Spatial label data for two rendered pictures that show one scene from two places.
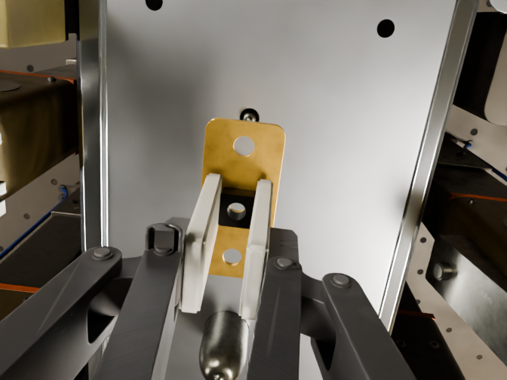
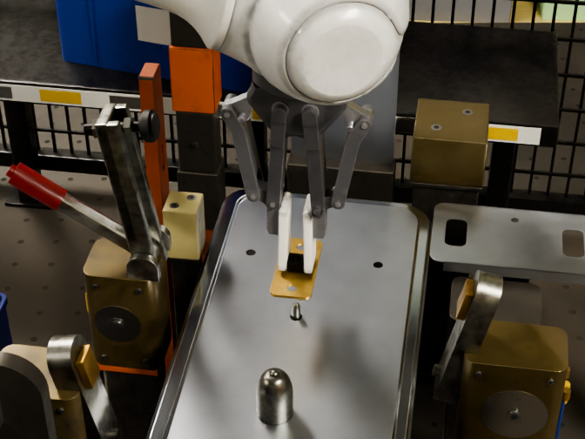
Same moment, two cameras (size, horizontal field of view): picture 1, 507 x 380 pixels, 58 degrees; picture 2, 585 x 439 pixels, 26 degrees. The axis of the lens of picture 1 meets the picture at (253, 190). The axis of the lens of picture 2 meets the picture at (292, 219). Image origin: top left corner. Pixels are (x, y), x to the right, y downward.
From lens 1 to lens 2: 1.13 m
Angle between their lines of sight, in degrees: 73
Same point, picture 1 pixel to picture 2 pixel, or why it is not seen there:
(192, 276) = (285, 200)
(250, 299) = (307, 207)
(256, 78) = not seen: hidden behind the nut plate
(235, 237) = (294, 279)
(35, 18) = (200, 226)
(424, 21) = (398, 263)
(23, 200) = not seen: outside the picture
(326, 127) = (347, 300)
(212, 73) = not seen: hidden behind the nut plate
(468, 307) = (448, 354)
